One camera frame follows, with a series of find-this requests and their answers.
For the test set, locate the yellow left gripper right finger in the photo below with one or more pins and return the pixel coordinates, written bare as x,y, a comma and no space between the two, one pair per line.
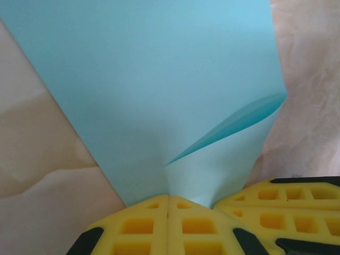
199,228

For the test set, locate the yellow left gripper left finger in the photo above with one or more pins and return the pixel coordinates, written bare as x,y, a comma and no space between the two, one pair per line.
138,228

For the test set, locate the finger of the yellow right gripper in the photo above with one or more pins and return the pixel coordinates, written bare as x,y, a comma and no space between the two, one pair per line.
292,225
279,195

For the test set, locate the teal paper sheet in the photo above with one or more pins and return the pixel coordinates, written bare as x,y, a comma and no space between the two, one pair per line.
132,79

